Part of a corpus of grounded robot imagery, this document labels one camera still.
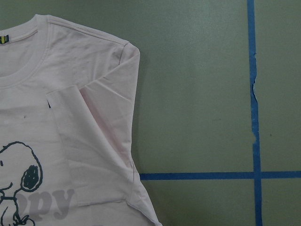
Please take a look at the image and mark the pink Snoopy t-shirt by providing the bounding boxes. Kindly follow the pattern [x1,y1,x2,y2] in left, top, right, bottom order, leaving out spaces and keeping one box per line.
[0,15,159,226]

